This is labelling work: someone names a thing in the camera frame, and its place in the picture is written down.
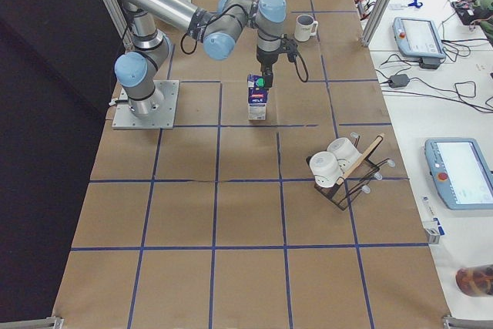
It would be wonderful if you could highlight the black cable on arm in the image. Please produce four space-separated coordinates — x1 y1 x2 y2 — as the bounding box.
180 5 309 83

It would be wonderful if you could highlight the white cup on rack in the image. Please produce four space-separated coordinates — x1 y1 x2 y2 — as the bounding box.
327 137 361 173
309 151 343 188

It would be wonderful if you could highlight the wooden rack handle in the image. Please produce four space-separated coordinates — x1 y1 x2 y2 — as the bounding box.
336 133 384 186

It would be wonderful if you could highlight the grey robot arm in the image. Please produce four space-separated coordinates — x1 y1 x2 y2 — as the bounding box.
114 0 287 118

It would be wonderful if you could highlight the milk carton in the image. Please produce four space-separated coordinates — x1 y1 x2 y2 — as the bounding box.
247 74 268 121

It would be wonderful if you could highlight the black power adapter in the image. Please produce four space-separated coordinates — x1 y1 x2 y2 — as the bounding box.
387 74 410 89

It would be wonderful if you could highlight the small white blue box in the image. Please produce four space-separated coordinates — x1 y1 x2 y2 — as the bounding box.
423 217 445 244

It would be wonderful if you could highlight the white mug with handle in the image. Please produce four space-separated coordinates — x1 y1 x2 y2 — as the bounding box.
293 14 318 42

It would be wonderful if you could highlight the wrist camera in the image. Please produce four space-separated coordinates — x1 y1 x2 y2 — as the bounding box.
279 35 298 63

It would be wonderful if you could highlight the blue teach pendant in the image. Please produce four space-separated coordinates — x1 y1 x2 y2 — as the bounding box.
392 17 446 59
424 138 492 210

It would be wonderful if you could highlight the black wire cup rack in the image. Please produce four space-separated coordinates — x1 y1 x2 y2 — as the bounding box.
306 133 395 210

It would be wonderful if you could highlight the brown patterned jar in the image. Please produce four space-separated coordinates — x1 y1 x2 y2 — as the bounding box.
455 264 492 297

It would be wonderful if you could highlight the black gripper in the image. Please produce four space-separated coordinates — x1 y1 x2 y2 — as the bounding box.
257 49 278 89

